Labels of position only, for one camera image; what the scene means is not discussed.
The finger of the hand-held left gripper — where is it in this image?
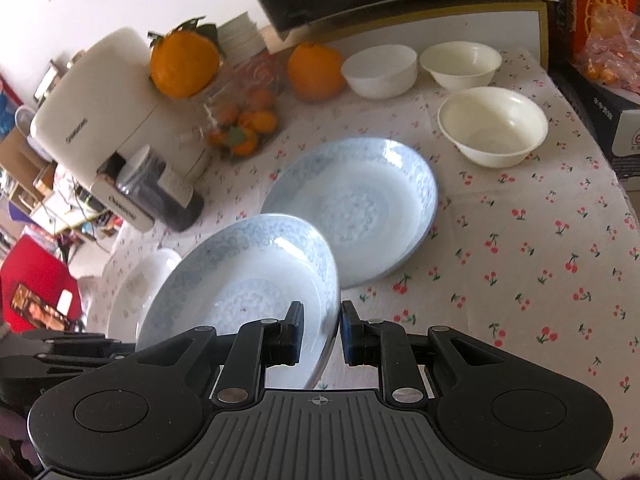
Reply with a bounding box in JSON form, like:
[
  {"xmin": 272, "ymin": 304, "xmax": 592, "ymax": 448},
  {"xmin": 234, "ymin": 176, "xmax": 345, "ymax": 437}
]
[{"xmin": 22, "ymin": 330, "xmax": 136, "ymax": 364}]

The stack of white plates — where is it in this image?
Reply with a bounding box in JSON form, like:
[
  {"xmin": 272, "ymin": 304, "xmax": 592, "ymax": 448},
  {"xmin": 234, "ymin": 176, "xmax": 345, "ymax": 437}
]
[{"xmin": 217, "ymin": 12, "xmax": 268, "ymax": 58}]

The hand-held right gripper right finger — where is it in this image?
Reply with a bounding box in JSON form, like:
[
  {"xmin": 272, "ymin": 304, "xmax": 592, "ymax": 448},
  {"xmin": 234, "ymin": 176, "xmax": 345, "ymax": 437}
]
[{"xmin": 339, "ymin": 300, "xmax": 507, "ymax": 406}]

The white bowl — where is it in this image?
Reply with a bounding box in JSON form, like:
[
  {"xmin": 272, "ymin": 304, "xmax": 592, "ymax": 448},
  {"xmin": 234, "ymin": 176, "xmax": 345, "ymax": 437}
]
[{"xmin": 341, "ymin": 44, "xmax": 418, "ymax": 99}]

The cherry print tablecloth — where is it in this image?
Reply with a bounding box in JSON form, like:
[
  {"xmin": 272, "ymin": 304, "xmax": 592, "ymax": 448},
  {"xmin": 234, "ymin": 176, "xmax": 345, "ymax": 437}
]
[{"xmin": 80, "ymin": 50, "xmax": 640, "ymax": 466}]

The plastic bag of tangerines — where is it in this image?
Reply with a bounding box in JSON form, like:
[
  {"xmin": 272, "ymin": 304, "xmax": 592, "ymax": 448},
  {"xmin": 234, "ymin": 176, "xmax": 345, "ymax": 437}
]
[{"xmin": 202, "ymin": 55, "xmax": 281, "ymax": 161}]

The red gift box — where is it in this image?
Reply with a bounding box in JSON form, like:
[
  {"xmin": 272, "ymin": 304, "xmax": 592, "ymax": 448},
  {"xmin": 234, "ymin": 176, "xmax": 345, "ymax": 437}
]
[{"xmin": 565, "ymin": 0, "xmax": 640, "ymax": 56}]

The clear bag of oranges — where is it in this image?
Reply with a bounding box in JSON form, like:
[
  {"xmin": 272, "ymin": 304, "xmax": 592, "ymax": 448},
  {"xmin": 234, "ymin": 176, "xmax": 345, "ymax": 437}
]
[{"xmin": 572, "ymin": 10, "xmax": 640, "ymax": 86}]

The white kitchen appliance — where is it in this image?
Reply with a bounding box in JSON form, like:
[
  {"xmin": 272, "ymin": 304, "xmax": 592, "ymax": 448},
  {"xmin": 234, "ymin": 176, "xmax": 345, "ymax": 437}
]
[{"xmin": 30, "ymin": 27, "xmax": 211, "ymax": 233}]

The large cream bowl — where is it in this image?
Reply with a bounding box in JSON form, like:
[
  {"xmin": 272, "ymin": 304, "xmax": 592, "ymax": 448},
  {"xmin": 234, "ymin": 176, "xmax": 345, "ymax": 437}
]
[{"xmin": 437, "ymin": 86, "xmax": 549, "ymax": 168}]

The red cloth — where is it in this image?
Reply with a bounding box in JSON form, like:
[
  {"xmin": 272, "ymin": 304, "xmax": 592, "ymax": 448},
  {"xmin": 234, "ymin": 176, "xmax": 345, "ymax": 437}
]
[{"xmin": 0, "ymin": 232, "xmax": 83, "ymax": 333}]

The dark glass jar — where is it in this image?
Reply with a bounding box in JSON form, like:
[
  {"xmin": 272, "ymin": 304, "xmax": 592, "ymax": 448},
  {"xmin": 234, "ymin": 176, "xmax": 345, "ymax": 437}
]
[{"xmin": 116, "ymin": 145, "xmax": 206, "ymax": 232}]

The large orange with leaves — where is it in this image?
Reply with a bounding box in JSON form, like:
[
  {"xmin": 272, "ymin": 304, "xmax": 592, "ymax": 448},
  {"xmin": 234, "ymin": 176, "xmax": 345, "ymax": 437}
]
[{"xmin": 148, "ymin": 20, "xmax": 222, "ymax": 99}]

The cluttered wooden shelf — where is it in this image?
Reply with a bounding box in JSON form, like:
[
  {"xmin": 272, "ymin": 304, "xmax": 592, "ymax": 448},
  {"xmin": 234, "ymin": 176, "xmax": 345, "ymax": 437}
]
[{"xmin": 0, "ymin": 130, "xmax": 121, "ymax": 241}]

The small cream bowl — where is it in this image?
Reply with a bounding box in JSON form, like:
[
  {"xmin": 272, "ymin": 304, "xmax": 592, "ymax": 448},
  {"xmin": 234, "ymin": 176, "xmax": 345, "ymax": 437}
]
[{"xmin": 419, "ymin": 41, "xmax": 502, "ymax": 92}]

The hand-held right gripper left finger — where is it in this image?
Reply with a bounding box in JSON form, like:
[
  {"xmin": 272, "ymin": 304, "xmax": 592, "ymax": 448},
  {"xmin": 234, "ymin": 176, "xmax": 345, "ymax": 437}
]
[{"xmin": 132, "ymin": 301, "xmax": 306, "ymax": 409}]

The white and blue carton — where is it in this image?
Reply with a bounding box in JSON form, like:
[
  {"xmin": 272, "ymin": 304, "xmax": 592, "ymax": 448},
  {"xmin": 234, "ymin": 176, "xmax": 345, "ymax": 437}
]
[{"xmin": 550, "ymin": 60, "xmax": 640, "ymax": 186}]

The plain white plate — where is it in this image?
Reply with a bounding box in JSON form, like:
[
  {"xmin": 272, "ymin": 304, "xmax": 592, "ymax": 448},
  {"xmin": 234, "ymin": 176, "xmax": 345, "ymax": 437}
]
[{"xmin": 106, "ymin": 249, "xmax": 183, "ymax": 341}]

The blue patterned plate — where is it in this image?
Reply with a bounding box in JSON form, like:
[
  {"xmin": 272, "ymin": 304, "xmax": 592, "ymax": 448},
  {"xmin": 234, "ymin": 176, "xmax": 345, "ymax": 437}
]
[
  {"xmin": 136, "ymin": 213, "xmax": 342, "ymax": 391},
  {"xmin": 260, "ymin": 137, "xmax": 440, "ymax": 290}
]

